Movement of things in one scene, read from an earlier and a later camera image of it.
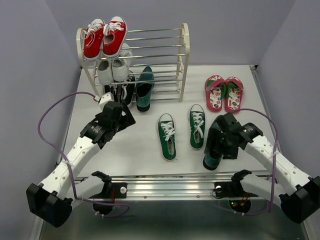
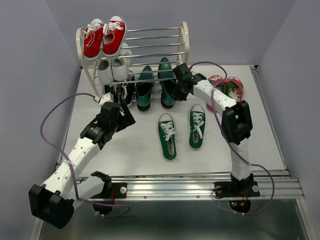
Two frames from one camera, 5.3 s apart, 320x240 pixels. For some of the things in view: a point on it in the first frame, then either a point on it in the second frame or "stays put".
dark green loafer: x=212 y=159 -> x=167 y=82
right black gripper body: x=230 y=150 -> x=178 y=92
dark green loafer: x=143 y=90 stays put
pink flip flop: x=215 y=88 stays put
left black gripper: x=128 y=120 stays put
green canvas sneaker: x=197 y=123 stays put
